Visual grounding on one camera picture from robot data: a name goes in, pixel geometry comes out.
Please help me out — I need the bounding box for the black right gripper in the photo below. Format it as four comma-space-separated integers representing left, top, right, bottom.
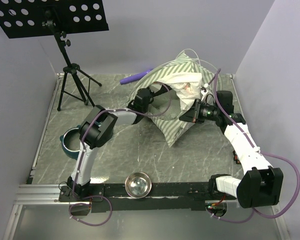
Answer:
179, 99, 221, 125

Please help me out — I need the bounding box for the stainless steel bowl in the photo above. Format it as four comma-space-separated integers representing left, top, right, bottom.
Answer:
124, 172, 152, 199

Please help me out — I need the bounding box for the grey checked cushion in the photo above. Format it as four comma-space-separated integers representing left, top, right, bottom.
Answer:
148, 90, 182, 121

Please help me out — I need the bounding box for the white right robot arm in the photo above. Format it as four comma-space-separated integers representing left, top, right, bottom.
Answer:
179, 90, 284, 208

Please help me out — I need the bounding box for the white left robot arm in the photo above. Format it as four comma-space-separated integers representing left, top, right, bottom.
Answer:
67, 84, 171, 201

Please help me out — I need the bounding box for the teal double pet feeder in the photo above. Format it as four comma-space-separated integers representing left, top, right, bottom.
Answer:
59, 125, 81, 160

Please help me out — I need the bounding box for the red owl number tag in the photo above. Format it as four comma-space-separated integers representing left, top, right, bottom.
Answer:
232, 150, 241, 165

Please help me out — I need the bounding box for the purple plastic microphone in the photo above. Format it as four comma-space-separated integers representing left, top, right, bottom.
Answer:
119, 68, 153, 85

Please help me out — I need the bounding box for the black perforated music stand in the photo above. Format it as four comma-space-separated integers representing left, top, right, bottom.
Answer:
0, 0, 109, 111

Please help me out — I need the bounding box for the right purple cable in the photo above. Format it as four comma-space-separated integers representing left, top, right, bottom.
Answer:
206, 68, 300, 223

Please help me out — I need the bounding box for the purple cable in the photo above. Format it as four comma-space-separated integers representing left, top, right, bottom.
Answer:
206, 68, 300, 223
69, 83, 172, 227

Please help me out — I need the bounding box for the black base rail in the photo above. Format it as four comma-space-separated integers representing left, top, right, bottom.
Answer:
58, 182, 225, 213

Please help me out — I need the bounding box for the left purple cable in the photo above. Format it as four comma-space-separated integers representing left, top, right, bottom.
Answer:
69, 83, 172, 227

